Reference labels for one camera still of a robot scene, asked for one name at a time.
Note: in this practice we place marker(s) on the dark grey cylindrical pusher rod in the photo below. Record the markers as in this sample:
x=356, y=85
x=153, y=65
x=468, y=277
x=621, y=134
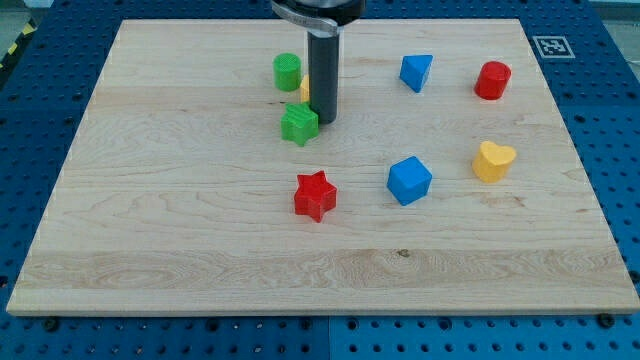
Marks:
x=323, y=66

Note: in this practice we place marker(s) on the red cylinder block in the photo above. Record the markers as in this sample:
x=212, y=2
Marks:
x=492, y=80

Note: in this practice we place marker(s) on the blue triangular prism block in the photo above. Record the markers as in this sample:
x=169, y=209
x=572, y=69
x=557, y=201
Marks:
x=415, y=70

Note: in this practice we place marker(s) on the green star block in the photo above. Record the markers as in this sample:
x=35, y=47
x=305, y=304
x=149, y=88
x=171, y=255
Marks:
x=299, y=123

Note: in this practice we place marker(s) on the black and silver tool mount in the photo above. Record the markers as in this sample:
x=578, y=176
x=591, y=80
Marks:
x=326, y=17

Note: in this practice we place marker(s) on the green cylinder block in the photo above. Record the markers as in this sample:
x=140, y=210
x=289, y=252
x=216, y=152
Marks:
x=287, y=71

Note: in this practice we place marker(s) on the yellow heart block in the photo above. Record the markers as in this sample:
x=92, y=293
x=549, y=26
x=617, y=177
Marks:
x=492, y=161

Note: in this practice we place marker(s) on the blue cube block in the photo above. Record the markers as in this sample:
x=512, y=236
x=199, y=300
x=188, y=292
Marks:
x=409, y=180

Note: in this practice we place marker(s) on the yellow hexagon block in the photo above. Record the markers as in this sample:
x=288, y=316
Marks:
x=305, y=89

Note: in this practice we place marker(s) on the wooden board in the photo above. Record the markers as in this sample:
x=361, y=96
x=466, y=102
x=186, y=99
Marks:
x=177, y=195

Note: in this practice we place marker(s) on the red star block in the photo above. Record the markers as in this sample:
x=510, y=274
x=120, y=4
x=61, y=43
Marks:
x=314, y=196

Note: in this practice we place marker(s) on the white fiducial marker tag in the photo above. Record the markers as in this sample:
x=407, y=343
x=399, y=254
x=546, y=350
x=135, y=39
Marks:
x=553, y=47

